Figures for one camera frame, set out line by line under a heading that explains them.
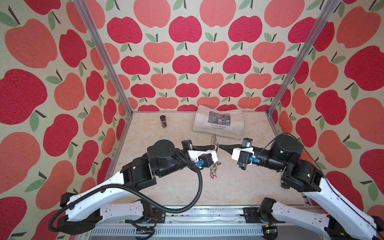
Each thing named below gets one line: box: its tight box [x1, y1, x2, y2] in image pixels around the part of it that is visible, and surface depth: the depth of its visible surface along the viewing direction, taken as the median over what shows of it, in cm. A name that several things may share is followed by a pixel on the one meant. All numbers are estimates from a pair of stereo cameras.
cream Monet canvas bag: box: [192, 104, 244, 140], surface depth 107 cm
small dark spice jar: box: [160, 115, 168, 129], surface depth 109 cm
